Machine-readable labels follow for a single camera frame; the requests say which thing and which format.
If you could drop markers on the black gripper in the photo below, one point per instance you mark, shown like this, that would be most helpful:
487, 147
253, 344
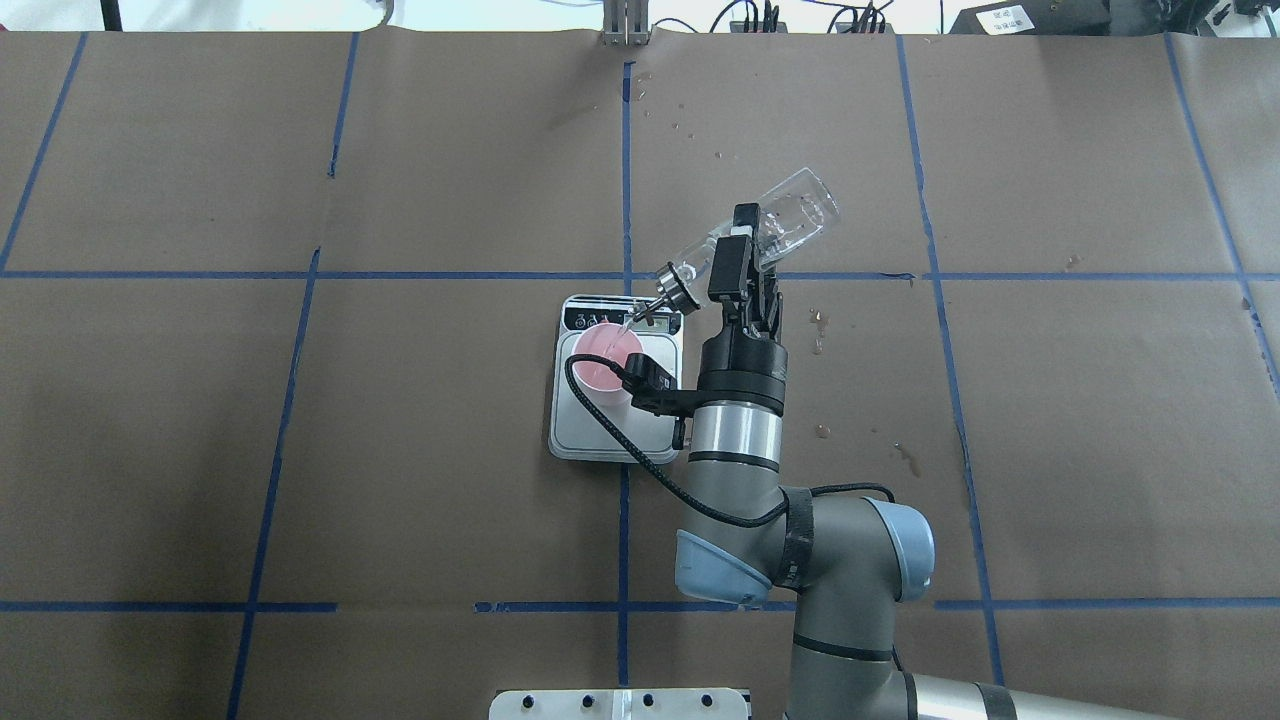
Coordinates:
742, 368

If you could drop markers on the glass sauce bottle metal spout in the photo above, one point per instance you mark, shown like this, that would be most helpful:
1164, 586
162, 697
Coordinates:
788, 216

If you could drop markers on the pink paper cup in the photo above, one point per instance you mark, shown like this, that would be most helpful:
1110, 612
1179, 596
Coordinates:
614, 342

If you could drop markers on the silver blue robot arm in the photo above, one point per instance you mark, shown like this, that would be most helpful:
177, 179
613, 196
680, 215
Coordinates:
850, 559

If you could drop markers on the silver digital kitchen scale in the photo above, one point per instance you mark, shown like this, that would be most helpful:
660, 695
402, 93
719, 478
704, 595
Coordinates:
574, 434

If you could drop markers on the black box with label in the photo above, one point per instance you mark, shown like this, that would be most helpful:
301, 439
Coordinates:
1005, 18

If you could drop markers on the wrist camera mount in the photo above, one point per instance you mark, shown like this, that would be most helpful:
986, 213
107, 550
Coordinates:
654, 390

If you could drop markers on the aluminium frame post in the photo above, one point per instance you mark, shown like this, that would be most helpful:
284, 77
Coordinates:
625, 23

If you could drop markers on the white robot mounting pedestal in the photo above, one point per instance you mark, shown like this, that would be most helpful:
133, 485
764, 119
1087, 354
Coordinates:
623, 703

